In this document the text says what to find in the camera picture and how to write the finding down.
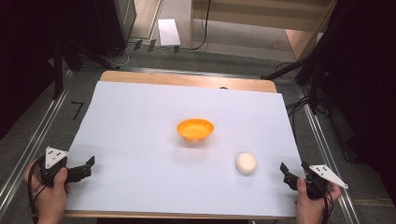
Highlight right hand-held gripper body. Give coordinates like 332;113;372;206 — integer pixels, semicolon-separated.
297;161;349;201

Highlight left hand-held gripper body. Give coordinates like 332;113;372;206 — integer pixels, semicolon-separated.
38;147;69;189

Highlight person's right hand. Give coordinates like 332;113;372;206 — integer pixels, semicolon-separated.
293;177;343;224

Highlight person's left hand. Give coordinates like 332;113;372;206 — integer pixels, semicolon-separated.
23;160;72;224

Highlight white round bun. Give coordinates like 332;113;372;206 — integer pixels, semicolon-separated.
234;151;258;175

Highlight white paper sheet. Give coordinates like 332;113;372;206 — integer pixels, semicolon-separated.
64;80;305;218

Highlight black metal stand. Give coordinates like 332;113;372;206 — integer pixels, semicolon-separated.
50;36;120;101
261;46;332;116

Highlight orange bowl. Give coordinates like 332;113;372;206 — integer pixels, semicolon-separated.
176;118;215;143

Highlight wooden table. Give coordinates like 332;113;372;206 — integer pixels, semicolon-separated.
64;70;301;220

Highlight dark cabinet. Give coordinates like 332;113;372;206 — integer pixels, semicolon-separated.
92;0;138;59

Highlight white board on floor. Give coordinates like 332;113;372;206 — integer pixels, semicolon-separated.
157;19;182;48

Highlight light wooden furniture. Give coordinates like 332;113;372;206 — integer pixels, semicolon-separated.
188;0;339;61

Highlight metal floor rail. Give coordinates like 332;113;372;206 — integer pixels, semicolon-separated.
0;69;76;218
295;85;362;224

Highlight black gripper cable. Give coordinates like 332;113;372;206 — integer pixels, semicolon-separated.
318;181;334;224
26;158;45;224

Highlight black floor cables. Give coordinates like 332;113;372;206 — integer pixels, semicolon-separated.
285;94;313;134

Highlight white floor cable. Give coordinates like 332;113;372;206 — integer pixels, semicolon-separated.
113;42;138;68

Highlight black hanging cable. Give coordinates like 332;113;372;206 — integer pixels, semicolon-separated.
186;0;213;51

